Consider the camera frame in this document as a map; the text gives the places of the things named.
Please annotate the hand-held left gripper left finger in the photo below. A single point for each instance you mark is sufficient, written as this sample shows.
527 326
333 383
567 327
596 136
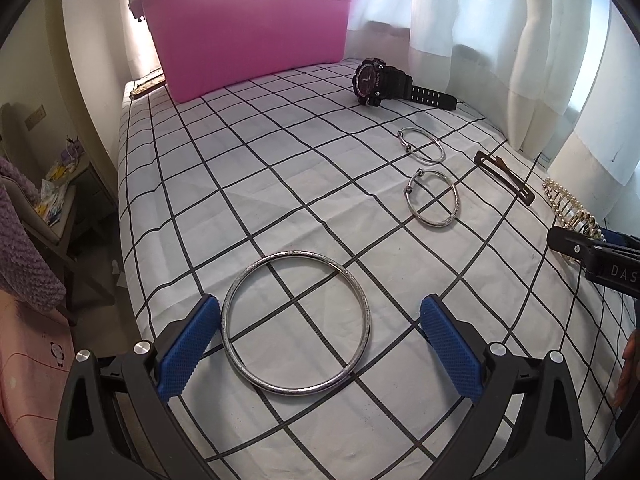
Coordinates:
187 345

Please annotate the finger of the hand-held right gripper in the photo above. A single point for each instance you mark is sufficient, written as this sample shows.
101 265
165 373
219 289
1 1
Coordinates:
620 240
572 242

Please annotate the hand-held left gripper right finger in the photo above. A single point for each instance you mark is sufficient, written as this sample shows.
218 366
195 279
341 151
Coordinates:
452 345

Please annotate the pearl hair claw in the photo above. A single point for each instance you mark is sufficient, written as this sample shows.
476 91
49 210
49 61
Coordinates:
565 205

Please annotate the large silver bangle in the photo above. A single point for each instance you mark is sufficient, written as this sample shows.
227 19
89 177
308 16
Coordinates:
225 317

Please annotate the dark metal hair clip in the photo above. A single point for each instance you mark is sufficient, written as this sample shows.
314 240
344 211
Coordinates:
505 177

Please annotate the black wrist watch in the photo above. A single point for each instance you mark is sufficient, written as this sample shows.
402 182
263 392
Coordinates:
372 82

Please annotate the pink plastic bin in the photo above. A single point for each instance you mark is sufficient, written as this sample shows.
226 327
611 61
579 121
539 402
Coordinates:
250 35

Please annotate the person's right hand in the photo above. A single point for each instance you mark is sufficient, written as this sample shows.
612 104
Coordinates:
627 375

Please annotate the cream curtain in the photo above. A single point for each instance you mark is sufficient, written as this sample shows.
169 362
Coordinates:
540 85

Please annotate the purple knitted blanket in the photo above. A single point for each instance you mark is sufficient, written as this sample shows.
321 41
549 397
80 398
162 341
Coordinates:
25 250

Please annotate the white black checkered tablecloth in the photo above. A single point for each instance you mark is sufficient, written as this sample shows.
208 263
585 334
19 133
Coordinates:
280 175

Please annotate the pile of printed papers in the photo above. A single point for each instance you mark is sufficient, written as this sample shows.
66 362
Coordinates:
57 190

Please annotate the white sheer curtain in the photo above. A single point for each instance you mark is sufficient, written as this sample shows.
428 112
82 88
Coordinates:
450 10

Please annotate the brown printed board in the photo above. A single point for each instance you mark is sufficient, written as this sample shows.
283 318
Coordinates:
147 85

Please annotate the wall socket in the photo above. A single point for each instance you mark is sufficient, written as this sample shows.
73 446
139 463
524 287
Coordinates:
35 117

